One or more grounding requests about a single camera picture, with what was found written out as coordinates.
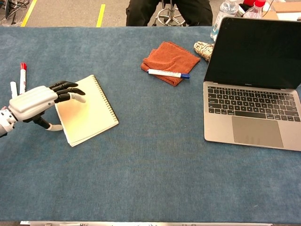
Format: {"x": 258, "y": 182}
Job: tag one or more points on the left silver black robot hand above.
{"x": 33, "y": 100}

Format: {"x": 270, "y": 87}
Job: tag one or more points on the yellow spiral notebook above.
{"x": 91, "y": 115}

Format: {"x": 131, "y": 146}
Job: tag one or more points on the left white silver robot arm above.
{"x": 4, "y": 122}

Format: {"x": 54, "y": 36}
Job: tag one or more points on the black-capped white marker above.
{"x": 13, "y": 89}

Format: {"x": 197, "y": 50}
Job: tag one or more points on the red whiteboard marker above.
{"x": 22, "y": 77}

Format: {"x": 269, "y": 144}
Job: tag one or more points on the blue whiteboard marker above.
{"x": 167, "y": 73}

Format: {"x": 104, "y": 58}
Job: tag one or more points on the person in black trousers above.
{"x": 141, "y": 11}

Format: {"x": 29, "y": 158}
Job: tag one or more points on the blue felt table mat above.
{"x": 150, "y": 176}

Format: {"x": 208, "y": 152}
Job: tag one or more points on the orange folded cloth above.
{"x": 174, "y": 58}

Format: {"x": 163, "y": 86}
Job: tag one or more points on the chrome stool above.
{"x": 169, "y": 16}

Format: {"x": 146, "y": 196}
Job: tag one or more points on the patterned rolled cloth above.
{"x": 204, "y": 49}

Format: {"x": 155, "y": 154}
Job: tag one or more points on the clear bottle blue label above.
{"x": 222, "y": 16}

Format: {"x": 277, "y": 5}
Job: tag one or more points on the grey open laptop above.
{"x": 254, "y": 106}

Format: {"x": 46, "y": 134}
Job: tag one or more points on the clear bottle red label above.
{"x": 254, "y": 11}

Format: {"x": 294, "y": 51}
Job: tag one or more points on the cardboard box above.
{"x": 287, "y": 9}

